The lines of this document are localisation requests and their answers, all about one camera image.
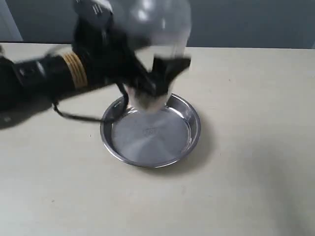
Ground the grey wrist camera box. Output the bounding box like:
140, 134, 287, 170
72, 0, 112, 26

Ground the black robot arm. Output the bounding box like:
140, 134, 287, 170
0, 13, 191, 111

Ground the round steel tray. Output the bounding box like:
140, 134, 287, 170
100, 94, 201, 168

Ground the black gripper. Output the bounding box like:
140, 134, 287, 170
71, 15, 191, 96

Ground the clear plastic bottle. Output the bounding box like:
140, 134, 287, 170
110, 0, 192, 113

